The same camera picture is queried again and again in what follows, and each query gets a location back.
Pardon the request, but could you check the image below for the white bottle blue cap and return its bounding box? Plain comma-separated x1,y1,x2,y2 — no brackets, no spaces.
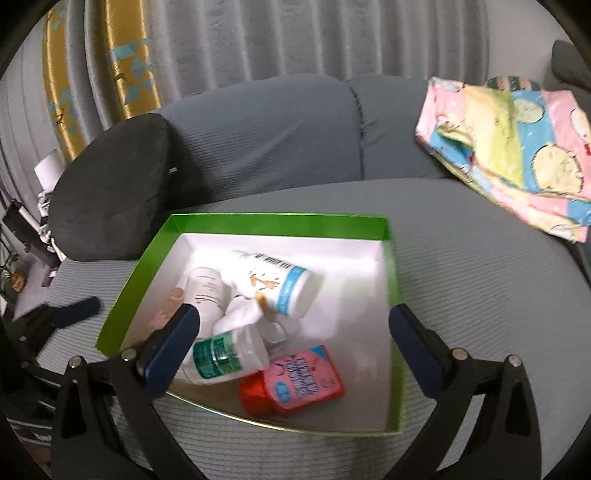
223,251,322,319

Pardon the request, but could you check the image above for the black round cushion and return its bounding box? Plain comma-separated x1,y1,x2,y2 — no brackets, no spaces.
48,113,170,262

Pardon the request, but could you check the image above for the colourful cartoon blanket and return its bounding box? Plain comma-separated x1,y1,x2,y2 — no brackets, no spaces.
415,77,590,243

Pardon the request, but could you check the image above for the red pink bottle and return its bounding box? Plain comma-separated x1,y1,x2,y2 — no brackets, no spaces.
238,345,346,417

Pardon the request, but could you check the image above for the green cardboard box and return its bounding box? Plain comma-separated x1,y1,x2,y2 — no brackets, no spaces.
96,213,405,437

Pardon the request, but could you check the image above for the white plastic cup holder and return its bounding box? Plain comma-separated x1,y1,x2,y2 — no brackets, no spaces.
223,294,302,349

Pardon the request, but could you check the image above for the grey and gold curtain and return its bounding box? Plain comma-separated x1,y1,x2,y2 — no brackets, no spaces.
1,1,490,203

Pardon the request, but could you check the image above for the white tube bottle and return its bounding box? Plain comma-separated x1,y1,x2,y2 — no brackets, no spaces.
184,267,226,339

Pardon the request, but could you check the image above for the amber hair clip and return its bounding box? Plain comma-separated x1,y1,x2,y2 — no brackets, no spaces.
148,287,184,332

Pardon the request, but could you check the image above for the black tripod stand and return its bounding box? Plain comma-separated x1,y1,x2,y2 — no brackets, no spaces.
2,199,61,269

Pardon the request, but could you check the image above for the white bottle green label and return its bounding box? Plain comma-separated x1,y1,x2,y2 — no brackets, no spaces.
179,325,270,385

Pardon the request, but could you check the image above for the small potted plant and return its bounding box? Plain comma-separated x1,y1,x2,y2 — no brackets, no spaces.
1,256,27,296

